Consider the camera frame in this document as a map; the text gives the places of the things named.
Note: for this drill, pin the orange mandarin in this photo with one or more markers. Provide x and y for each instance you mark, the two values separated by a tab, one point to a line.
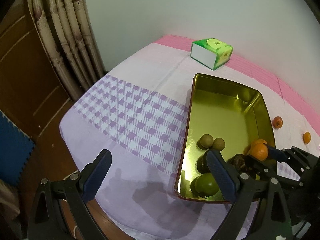
258	141
259	151

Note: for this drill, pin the maroon gold toffee tin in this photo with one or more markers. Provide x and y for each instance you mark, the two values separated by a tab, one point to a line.
224	109

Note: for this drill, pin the green tomato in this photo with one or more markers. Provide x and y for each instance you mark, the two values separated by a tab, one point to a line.
206	185

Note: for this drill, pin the dark brown passion fruit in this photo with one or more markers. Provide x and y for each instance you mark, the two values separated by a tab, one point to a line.
238	162

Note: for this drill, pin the small round orange kumquat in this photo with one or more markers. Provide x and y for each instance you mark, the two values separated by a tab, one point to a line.
306	137

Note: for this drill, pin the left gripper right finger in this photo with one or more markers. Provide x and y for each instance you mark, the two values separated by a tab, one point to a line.
271	219

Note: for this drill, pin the large dark passion fruit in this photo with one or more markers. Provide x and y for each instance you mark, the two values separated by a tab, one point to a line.
201	164

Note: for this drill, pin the green tissue pack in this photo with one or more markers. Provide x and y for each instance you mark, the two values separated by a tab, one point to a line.
211	52

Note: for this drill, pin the red cherry tomato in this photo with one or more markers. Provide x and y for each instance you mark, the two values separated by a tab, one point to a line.
277	122

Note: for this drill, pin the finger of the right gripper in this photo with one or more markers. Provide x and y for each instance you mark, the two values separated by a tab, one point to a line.
266	173
298	159

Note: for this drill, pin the beige patterned curtain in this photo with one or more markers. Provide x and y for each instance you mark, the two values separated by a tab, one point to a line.
64	29

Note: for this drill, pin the brown wooden door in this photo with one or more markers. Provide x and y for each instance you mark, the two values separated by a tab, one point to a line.
33	98

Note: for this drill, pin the blue foam mat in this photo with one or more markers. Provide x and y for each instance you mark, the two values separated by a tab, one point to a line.
15	150

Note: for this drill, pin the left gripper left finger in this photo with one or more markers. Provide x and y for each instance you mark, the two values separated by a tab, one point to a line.
46	219

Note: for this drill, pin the pink purple checkered tablecloth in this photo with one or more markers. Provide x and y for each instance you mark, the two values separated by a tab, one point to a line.
138	112

